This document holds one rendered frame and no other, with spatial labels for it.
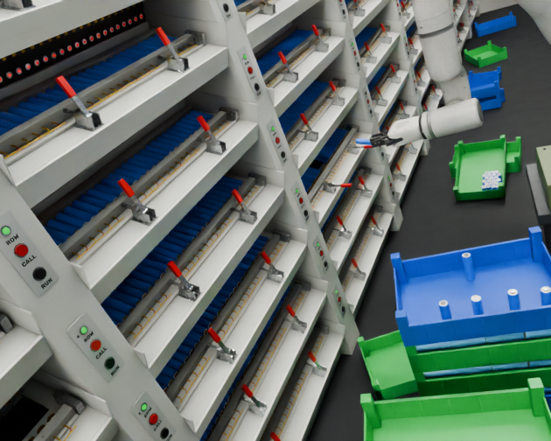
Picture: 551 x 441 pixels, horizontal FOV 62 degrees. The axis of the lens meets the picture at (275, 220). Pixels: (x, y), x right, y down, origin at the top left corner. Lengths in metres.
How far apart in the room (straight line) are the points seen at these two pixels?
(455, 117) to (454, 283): 0.55
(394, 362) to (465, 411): 0.65
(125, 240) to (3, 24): 0.37
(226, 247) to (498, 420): 0.63
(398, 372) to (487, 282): 0.59
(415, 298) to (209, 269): 0.45
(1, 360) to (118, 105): 0.46
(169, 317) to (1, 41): 0.54
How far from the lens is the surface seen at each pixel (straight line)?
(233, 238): 1.09
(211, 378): 1.06
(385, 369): 1.57
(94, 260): 0.84
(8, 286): 0.72
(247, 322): 1.14
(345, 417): 1.50
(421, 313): 1.01
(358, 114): 1.87
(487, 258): 1.09
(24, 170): 0.76
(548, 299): 0.95
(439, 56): 1.37
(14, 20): 0.80
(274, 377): 1.26
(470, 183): 2.28
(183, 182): 0.97
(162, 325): 0.94
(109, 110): 0.88
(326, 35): 1.78
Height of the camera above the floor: 1.19
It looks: 28 degrees down
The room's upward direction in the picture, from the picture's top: 23 degrees counter-clockwise
